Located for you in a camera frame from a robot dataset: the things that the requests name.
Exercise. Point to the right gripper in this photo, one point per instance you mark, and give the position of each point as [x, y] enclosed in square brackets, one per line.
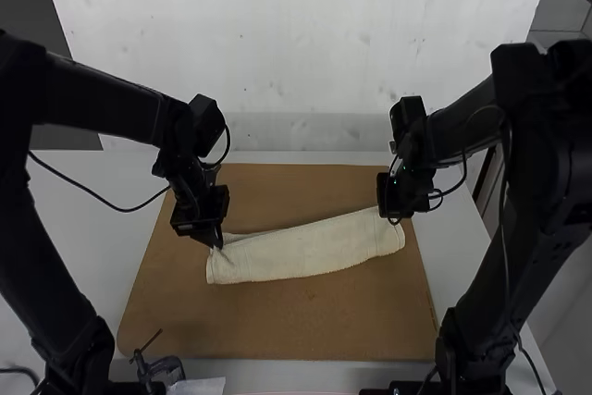
[402, 196]

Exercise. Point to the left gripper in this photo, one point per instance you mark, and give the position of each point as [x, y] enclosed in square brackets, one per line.
[199, 210]

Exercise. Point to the pale towel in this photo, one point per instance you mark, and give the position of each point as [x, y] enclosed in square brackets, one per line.
[300, 251]

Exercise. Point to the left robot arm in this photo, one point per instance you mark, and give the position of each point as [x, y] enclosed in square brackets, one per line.
[55, 90]

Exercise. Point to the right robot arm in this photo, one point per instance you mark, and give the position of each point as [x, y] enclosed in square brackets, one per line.
[536, 145]

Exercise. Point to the cork mat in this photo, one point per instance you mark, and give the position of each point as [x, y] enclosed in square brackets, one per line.
[277, 316]

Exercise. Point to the black clamp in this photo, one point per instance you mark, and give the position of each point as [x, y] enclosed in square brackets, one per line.
[144, 367]

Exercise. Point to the silver foil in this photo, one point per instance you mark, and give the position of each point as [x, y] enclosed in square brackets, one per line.
[199, 386]

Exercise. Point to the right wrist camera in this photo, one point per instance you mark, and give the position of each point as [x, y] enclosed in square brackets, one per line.
[408, 111]

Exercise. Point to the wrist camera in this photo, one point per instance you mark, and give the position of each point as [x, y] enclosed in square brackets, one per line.
[205, 124]
[408, 111]

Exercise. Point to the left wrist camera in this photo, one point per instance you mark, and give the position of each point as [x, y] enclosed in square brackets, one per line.
[205, 124]

